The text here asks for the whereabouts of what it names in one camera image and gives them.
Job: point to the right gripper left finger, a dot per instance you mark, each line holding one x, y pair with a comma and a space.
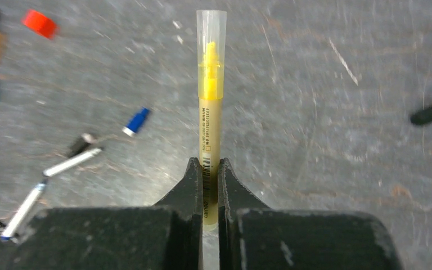
167, 235

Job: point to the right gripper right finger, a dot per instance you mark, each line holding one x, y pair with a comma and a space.
254, 236

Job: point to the white pen with blue tip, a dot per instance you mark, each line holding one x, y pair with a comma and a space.
23, 210

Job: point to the yellow highlighter pen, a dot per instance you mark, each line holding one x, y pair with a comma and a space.
210, 100

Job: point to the clear highlighter cap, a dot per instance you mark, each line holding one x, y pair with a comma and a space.
211, 29

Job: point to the black pen cap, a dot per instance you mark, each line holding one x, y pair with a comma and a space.
81, 144

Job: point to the white pen with black tip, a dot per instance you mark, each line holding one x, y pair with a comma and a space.
72, 162

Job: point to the black music stand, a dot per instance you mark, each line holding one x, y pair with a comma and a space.
421, 117

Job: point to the red block upright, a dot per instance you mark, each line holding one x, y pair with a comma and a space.
40, 24

